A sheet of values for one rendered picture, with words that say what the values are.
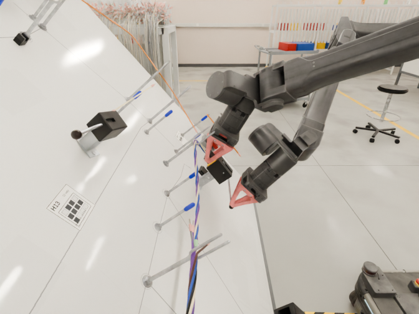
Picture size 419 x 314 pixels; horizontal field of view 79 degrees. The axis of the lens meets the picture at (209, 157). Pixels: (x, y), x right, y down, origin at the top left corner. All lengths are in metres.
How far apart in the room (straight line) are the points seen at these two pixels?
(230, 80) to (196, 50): 8.32
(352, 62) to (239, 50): 8.42
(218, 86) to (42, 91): 0.30
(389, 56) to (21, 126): 0.54
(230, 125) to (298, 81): 0.18
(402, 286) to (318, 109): 1.28
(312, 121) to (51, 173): 0.57
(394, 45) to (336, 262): 1.75
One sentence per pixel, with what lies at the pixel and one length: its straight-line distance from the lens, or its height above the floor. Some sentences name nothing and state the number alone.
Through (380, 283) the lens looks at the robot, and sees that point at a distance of 1.71.
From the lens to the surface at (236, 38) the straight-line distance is 8.84.
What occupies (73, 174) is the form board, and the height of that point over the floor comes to 1.29.
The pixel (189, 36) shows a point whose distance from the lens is 8.81.
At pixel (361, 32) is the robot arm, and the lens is 1.00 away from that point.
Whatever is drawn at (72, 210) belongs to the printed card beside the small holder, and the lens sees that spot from 0.38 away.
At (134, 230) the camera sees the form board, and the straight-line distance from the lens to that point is 0.43.
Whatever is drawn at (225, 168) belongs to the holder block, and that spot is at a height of 1.16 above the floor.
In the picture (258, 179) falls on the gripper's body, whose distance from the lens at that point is 0.64.
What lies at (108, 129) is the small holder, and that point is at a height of 1.34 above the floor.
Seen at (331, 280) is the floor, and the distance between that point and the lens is 1.98.
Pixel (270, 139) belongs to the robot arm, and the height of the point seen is 1.23.
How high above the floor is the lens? 1.49
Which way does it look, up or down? 29 degrees down
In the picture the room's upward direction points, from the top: straight up
